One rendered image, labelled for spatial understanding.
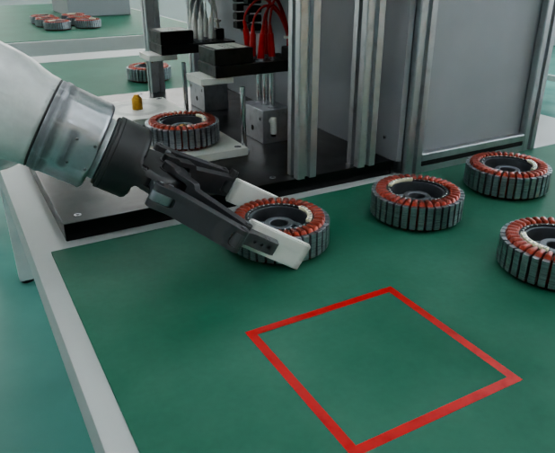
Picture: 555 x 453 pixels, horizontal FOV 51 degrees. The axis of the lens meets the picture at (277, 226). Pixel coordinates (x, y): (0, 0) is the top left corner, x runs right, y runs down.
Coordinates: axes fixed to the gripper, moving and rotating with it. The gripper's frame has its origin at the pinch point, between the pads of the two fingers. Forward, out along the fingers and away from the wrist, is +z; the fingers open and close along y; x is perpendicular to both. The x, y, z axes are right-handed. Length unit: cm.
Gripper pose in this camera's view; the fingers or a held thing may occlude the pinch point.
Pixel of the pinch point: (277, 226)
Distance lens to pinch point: 65.4
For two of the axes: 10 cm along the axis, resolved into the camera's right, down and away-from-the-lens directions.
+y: 1.8, 4.2, -8.9
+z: 8.5, 3.8, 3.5
